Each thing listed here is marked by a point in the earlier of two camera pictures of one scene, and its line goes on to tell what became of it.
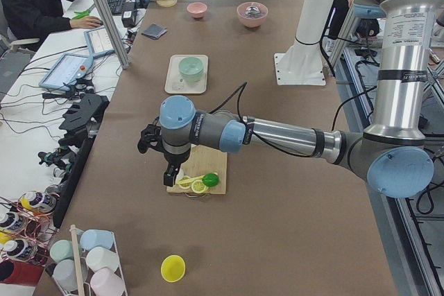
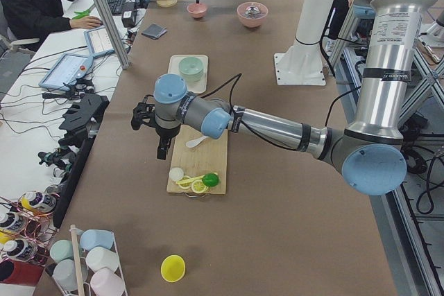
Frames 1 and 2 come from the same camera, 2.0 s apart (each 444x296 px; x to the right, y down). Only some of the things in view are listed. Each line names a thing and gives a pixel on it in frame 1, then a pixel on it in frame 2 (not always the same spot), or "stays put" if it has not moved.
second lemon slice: x=184 y=182 stays put
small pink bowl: x=197 y=9 stays put
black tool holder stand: x=81 y=122 stays put
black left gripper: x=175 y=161 to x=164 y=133
